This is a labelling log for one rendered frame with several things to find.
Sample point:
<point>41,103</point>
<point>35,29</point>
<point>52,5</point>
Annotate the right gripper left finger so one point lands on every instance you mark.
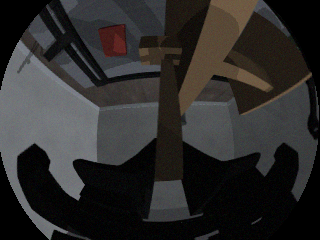
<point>135,177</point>

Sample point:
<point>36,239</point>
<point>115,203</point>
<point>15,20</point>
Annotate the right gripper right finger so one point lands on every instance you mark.
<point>203,175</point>

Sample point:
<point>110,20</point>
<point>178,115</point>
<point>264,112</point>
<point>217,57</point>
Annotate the dark brown wooden rail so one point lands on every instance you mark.
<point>235,66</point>

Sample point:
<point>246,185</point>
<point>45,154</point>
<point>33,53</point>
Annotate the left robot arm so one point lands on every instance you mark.
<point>312,119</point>

